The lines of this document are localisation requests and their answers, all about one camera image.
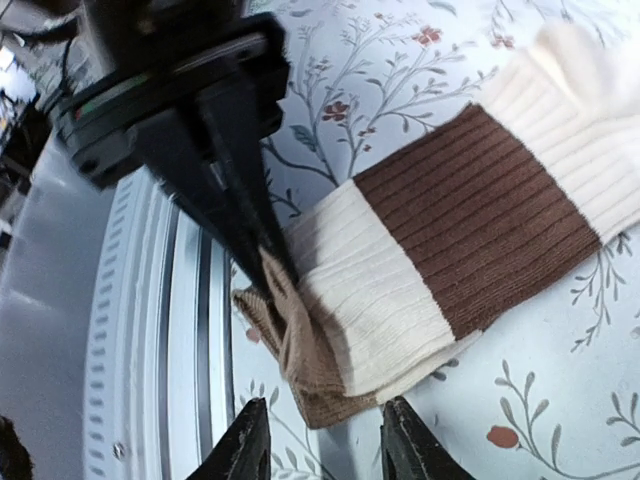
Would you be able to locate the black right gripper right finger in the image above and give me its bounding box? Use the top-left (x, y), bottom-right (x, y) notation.
top-left (380, 396), bottom-right (474, 480)

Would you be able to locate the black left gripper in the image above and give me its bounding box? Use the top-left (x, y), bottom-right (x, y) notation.
top-left (52, 1), bottom-right (298, 292)

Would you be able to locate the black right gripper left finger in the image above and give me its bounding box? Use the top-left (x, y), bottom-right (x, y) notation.
top-left (187, 397), bottom-right (271, 480)

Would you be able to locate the cream brown striped sock pair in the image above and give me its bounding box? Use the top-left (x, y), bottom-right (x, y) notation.
top-left (232, 23), bottom-right (639, 429)

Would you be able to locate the aluminium front rail frame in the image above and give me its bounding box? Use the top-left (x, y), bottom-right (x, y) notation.
top-left (1, 143), bottom-right (261, 479)

